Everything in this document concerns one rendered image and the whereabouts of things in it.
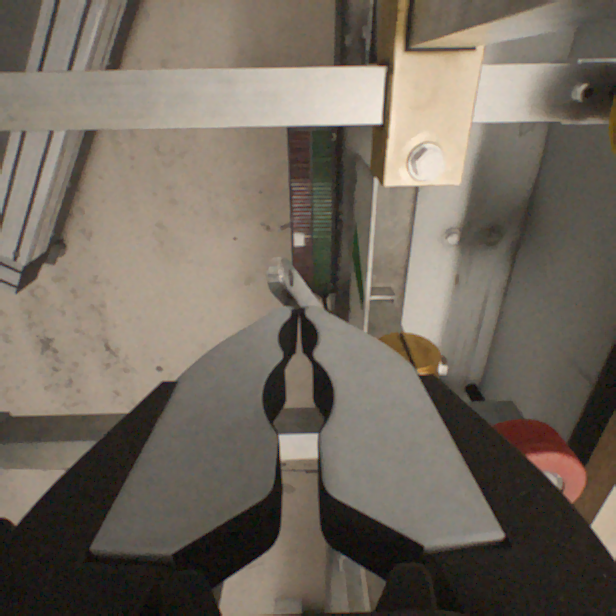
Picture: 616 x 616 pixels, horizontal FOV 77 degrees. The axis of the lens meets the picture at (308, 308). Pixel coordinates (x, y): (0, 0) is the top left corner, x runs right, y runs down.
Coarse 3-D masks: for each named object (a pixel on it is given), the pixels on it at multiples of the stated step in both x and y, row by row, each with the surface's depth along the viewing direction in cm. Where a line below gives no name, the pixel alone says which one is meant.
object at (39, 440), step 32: (32, 416) 33; (64, 416) 33; (96, 416) 33; (288, 416) 33; (320, 416) 33; (512, 416) 32; (0, 448) 31; (32, 448) 31; (64, 448) 31; (288, 448) 32
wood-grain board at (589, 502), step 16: (608, 432) 29; (608, 448) 30; (592, 464) 31; (608, 464) 30; (592, 480) 31; (608, 480) 30; (592, 496) 31; (608, 496) 30; (592, 512) 31; (608, 512) 31; (608, 528) 32; (608, 544) 33
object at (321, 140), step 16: (320, 144) 35; (320, 160) 36; (320, 176) 36; (320, 192) 37; (320, 208) 38; (320, 224) 39; (320, 240) 40; (320, 256) 41; (320, 272) 41; (320, 288) 42
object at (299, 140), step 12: (300, 132) 35; (300, 144) 35; (300, 156) 36; (300, 168) 36; (300, 180) 37; (300, 192) 37; (300, 204) 38; (300, 216) 38; (300, 228) 39; (300, 240) 40; (300, 252) 40; (300, 264) 41; (300, 276) 42
